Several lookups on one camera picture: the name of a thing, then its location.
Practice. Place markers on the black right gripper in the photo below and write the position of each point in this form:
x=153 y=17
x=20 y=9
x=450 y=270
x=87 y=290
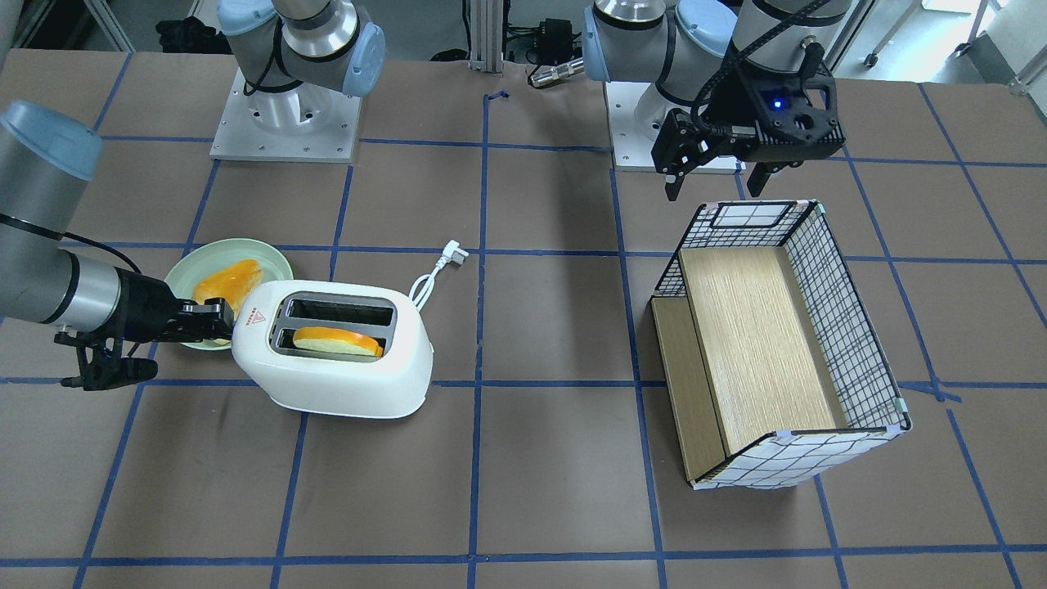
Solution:
x=144 y=305

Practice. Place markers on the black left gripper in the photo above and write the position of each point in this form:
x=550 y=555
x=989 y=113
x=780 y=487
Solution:
x=734 y=105

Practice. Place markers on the white two-slot toaster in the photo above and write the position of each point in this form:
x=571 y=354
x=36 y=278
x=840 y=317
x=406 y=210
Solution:
x=388 y=387

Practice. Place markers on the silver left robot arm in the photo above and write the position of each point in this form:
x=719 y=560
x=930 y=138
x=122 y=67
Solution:
x=687 y=48

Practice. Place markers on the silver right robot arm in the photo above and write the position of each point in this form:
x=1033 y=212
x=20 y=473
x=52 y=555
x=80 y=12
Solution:
x=48 y=159

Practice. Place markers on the bread slice in toaster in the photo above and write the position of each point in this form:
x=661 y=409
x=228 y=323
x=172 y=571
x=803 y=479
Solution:
x=336 y=340

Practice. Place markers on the triangular bread on plate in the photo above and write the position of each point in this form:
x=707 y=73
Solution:
x=232 y=284

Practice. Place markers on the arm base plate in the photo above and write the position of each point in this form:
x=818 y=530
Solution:
x=308 y=124
x=635 y=113

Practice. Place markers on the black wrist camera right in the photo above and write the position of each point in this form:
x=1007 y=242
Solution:
x=103 y=367

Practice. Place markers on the wire basket wooden shelf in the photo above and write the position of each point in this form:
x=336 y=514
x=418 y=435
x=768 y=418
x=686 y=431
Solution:
x=773 y=367

